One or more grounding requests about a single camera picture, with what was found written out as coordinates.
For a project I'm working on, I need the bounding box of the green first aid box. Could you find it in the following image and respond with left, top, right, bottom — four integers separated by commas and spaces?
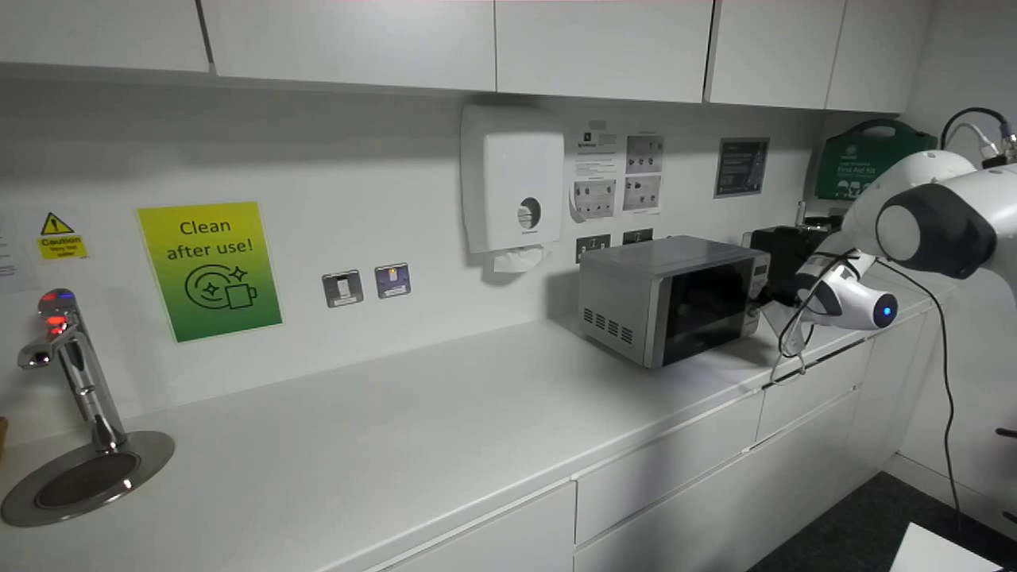
809, 118, 941, 208

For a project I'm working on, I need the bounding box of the yellow warning sticker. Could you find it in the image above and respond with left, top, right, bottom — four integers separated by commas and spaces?
39, 211, 91, 263

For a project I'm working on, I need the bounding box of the wall switch with purple label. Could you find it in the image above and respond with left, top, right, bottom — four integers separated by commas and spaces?
373, 262, 417, 303

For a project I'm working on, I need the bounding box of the white cabinet drawer front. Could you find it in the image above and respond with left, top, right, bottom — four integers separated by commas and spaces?
575, 387, 765, 548
756, 342, 874, 443

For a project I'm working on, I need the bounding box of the dark framed wall notice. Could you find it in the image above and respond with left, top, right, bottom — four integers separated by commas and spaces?
713, 138, 771, 200

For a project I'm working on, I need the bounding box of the white wall cabinet door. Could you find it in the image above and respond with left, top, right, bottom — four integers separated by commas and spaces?
702, 0, 852, 111
0, 0, 214, 78
824, 0, 941, 118
494, 0, 718, 108
198, 0, 503, 94

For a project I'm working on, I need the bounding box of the black coffee machine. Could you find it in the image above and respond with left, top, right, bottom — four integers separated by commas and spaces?
750, 223, 841, 310

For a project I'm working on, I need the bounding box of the chrome hot water tap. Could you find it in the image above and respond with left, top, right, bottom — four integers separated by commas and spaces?
16, 287, 135, 459

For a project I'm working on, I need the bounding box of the silver microwave oven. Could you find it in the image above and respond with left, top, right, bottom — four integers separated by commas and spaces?
575, 231, 771, 375

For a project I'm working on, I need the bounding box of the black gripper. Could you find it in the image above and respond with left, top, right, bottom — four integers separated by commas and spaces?
769, 278, 821, 328

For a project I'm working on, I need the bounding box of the white paper towel dispenser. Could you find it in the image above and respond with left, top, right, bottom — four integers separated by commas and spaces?
458, 101, 569, 284

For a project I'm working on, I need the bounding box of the green clean after use poster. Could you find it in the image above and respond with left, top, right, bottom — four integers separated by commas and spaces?
137, 200, 286, 346

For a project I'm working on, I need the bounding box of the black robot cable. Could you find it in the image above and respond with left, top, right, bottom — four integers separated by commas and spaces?
877, 258, 967, 516

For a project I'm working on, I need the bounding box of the white wall switch plate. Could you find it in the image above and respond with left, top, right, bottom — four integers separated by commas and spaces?
624, 134, 668, 176

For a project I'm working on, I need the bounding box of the white double wall socket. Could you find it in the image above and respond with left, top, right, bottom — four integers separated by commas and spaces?
569, 176, 621, 226
621, 171, 664, 214

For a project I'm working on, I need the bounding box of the round steel drip tray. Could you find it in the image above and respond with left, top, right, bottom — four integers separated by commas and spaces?
0, 427, 177, 530

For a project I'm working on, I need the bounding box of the white paper sheet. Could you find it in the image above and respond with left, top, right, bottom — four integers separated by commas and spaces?
892, 520, 1017, 572

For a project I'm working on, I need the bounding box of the silver wall switch plate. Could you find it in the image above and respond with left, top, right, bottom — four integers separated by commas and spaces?
320, 266, 367, 312

